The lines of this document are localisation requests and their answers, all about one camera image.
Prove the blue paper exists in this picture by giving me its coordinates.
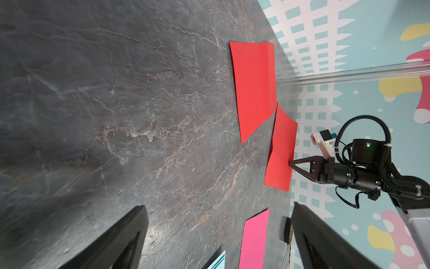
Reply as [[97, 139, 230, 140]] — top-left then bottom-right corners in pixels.
[[203, 251, 226, 269]]

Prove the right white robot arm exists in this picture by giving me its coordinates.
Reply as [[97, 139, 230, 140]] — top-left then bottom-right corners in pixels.
[[289, 115, 430, 266]]

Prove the red paper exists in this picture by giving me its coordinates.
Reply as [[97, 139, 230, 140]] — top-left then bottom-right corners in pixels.
[[230, 42, 277, 143], [264, 104, 298, 192]]

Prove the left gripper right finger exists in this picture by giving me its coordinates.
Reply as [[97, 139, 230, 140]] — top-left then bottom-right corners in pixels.
[[291, 202, 378, 269]]

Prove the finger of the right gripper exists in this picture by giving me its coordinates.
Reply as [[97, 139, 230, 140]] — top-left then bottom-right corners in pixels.
[[289, 156, 324, 183]]

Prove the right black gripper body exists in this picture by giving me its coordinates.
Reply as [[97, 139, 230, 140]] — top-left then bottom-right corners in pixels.
[[319, 158, 355, 188]]

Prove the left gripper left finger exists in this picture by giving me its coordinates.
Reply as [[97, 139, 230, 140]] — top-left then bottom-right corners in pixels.
[[61, 205, 149, 269]]

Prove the black tape roll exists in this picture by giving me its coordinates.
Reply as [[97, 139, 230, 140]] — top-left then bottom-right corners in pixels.
[[279, 216, 293, 244]]

